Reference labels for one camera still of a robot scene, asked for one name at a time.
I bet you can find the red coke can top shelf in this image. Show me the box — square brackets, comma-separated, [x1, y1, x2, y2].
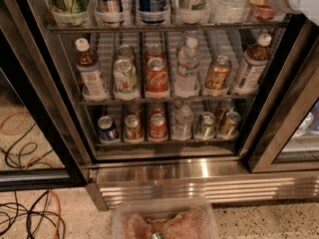
[250, 4, 275, 21]

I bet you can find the red coke can shelf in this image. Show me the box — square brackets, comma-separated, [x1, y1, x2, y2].
[250, 4, 275, 21]
[146, 58, 169, 98]
[149, 114, 167, 141]

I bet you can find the water bottle top shelf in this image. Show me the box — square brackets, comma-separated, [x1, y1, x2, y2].
[212, 0, 250, 23]

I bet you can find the water bottle shelf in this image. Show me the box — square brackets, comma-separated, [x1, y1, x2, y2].
[212, 0, 250, 23]
[172, 105, 193, 140]
[174, 37, 200, 98]

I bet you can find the white floral can top shelf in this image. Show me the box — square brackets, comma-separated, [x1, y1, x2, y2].
[177, 0, 207, 24]

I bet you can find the white floral can shelf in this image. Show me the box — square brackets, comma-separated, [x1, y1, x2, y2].
[113, 59, 139, 101]
[177, 0, 207, 24]

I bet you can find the gold can middle shelf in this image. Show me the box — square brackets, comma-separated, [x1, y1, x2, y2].
[204, 56, 232, 97]

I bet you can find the blue pepsi can top shelf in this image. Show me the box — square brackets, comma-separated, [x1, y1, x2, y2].
[139, 0, 167, 24]

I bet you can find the blue pepsi can shelf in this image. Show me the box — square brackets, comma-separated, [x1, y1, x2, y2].
[139, 0, 167, 24]
[98, 116, 119, 143]

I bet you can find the water bottle middle shelf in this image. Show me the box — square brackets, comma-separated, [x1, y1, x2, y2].
[174, 37, 200, 98]

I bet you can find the red coke can middle shelf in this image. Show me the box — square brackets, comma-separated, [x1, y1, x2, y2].
[146, 58, 169, 98]

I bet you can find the gold can bottom right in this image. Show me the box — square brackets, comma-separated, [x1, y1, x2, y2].
[217, 112, 241, 139]

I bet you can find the gold can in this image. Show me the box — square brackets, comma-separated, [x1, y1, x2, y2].
[217, 112, 241, 139]
[125, 115, 144, 142]

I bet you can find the silver can bottom shelf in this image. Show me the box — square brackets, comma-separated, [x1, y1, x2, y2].
[195, 112, 215, 140]

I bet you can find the right glass fridge door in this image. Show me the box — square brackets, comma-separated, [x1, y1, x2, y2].
[240, 15, 319, 173]

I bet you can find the glass fridge door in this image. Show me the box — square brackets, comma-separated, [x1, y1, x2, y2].
[1, 0, 89, 191]
[240, 15, 319, 173]

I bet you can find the water bottle bottom shelf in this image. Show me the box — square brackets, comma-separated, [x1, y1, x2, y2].
[172, 105, 193, 140]

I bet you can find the red bull can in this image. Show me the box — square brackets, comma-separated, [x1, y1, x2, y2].
[96, 0, 123, 27]

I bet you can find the white floral can middle shelf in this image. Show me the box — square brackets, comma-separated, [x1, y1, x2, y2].
[113, 59, 139, 101]

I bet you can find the red coke can bottom shelf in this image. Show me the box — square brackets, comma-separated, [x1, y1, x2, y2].
[149, 114, 167, 141]

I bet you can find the gold can bottom left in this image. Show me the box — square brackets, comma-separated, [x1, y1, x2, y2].
[125, 115, 144, 142]

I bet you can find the green can top shelf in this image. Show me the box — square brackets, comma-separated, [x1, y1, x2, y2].
[52, 0, 90, 27]

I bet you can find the steel fridge base grille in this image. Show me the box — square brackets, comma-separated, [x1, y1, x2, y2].
[86, 158, 319, 211]

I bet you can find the blue pepsi can bottom shelf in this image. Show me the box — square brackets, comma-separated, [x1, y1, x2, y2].
[98, 116, 119, 143]

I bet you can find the left glass fridge door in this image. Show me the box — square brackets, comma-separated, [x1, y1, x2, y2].
[1, 0, 89, 191]

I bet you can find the right tea bottle white cap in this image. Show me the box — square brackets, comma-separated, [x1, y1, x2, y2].
[231, 33, 271, 95]

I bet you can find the tea bottle white cap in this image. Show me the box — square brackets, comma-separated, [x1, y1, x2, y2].
[231, 33, 271, 95]
[75, 38, 108, 101]

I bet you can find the left tea bottle white cap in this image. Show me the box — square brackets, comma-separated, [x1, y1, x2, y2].
[75, 38, 108, 101]

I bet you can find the clear plastic food container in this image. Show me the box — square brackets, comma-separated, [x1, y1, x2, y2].
[112, 197, 219, 239]

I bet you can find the top wire shelf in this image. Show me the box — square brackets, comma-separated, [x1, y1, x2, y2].
[48, 22, 288, 34]

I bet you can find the wire shelf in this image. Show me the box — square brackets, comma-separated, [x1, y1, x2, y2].
[48, 22, 288, 34]
[80, 95, 254, 106]

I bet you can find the middle wire shelf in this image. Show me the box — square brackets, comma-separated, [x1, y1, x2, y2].
[80, 95, 254, 106]

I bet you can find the orange cable on floor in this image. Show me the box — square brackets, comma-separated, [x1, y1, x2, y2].
[26, 188, 63, 239]

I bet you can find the black cable on floor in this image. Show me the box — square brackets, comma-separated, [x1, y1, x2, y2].
[0, 190, 67, 239]

